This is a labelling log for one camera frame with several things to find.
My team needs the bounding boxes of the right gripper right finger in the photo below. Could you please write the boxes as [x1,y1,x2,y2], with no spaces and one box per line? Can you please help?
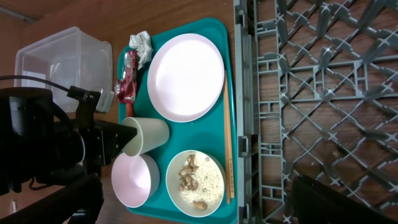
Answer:
[291,175,397,224]

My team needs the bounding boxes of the white bowl with food scraps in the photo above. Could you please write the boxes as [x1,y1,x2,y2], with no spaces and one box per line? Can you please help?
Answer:
[165,150,226,218]

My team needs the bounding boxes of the orange carrot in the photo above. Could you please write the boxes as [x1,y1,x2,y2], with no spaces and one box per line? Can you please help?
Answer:
[126,103,134,117]

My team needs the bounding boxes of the wooden chopstick right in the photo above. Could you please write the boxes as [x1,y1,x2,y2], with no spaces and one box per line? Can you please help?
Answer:
[226,76,235,198]

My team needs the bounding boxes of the wooden chopstick left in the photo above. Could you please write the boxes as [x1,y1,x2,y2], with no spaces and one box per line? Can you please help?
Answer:
[223,70,231,204]

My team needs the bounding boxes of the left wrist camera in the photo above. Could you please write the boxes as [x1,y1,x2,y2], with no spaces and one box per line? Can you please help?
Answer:
[96,89,114,113]

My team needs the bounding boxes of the clear plastic bin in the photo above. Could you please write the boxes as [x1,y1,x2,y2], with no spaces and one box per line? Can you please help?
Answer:
[14,26,113,113]

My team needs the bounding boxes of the crumpled white tissue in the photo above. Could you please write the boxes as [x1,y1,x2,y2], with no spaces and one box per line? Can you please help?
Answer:
[129,31,153,70]

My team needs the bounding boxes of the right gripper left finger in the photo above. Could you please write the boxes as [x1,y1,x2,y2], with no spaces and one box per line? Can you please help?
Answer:
[1,174,104,224]

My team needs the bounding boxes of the teal serving tray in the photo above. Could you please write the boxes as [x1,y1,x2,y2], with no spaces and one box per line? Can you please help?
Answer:
[129,17,238,223]

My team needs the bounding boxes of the pink bowl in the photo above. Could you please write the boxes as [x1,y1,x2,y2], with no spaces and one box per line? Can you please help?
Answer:
[111,152,160,208]

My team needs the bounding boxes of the cream plastic cup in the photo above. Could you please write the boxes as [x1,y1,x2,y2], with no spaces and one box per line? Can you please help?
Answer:
[121,117,170,157]

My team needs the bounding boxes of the red snack wrapper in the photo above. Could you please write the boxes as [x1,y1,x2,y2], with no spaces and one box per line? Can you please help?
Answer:
[115,50,139,104]

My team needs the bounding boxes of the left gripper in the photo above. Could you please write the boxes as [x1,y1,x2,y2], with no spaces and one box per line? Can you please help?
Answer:
[67,86,137,174]

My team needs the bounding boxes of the grey dishwasher rack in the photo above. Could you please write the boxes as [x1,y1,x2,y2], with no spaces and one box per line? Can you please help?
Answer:
[234,0,397,223]

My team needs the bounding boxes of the large pink plate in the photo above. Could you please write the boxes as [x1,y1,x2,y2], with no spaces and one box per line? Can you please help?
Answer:
[147,34,225,123]

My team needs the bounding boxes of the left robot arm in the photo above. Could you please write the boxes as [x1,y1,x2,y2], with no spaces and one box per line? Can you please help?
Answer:
[1,86,137,194]

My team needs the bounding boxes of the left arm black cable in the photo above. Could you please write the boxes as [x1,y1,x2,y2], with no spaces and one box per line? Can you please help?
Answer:
[0,75,71,93]

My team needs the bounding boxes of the wooden chopstick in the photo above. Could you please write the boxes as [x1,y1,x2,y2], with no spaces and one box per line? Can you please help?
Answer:
[223,70,231,204]
[226,76,235,198]

